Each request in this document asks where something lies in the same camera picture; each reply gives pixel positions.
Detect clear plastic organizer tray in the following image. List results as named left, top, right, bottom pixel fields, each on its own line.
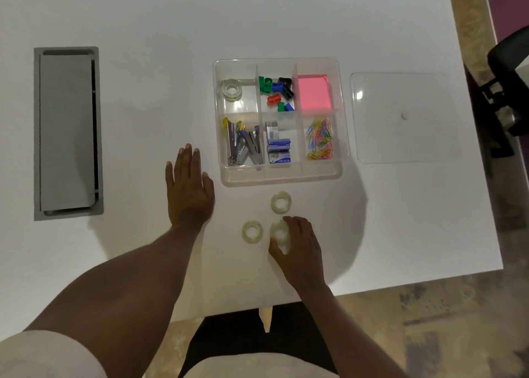
left=213, top=58, right=350, bottom=187

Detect beige table leg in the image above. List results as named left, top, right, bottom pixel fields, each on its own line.
left=258, top=305, right=276, bottom=334

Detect pile of coloured pencil sharpeners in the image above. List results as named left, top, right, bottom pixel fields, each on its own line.
left=258, top=75, right=296, bottom=113

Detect person's black trousers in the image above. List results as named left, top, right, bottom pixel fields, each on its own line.
left=177, top=301, right=340, bottom=378

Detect grey table cable hatch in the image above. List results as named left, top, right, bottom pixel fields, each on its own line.
left=33, top=46, right=104, bottom=222

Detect person's right hand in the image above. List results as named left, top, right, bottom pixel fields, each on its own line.
left=269, top=216, right=327, bottom=294

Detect clear tape roll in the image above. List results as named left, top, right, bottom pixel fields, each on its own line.
left=269, top=220, right=291, bottom=244
left=271, top=191, right=292, bottom=214
left=220, top=79, right=243, bottom=102
left=242, top=220, right=264, bottom=244

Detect clear plastic lid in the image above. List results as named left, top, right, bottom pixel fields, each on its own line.
left=350, top=72, right=460, bottom=164

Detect silver stapler with yellow handle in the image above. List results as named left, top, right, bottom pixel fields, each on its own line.
left=223, top=117, right=243, bottom=167

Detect black office chair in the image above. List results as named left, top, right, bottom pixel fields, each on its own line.
left=465, top=25, right=529, bottom=160

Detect person's left hand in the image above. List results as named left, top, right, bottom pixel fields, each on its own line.
left=165, top=143, right=216, bottom=230

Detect person's right forearm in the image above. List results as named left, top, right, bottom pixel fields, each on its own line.
left=298, top=283, right=410, bottom=378

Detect pink sticky note pad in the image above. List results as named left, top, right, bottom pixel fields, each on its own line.
left=297, top=74, right=333, bottom=112

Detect pile of coloured paper clips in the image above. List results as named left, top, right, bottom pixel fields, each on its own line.
left=304, top=118, right=335, bottom=161

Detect person's white shirt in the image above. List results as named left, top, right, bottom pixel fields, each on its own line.
left=0, top=330, right=340, bottom=378

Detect person's left forearm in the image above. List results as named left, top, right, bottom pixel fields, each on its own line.
left=24, top=223, right=205, bottom=378

